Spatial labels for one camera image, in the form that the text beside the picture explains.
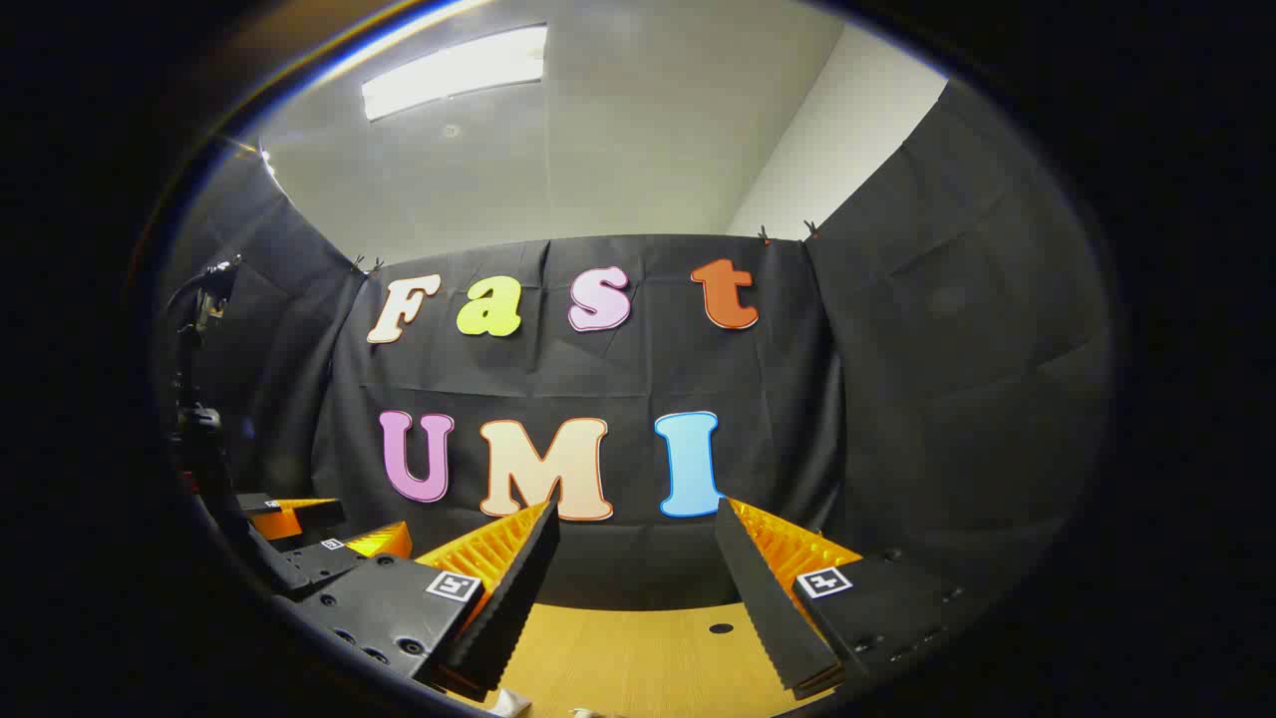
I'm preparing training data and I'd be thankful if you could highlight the ceiling light panel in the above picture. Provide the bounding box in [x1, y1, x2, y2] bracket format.
[361, 24, 549, 123]

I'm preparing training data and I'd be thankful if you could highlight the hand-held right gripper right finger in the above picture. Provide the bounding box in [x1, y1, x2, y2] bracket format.
[713, 496, 973, 699]

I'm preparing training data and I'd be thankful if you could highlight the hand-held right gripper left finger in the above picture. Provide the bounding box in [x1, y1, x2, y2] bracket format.
[274, 497, 561, 704]

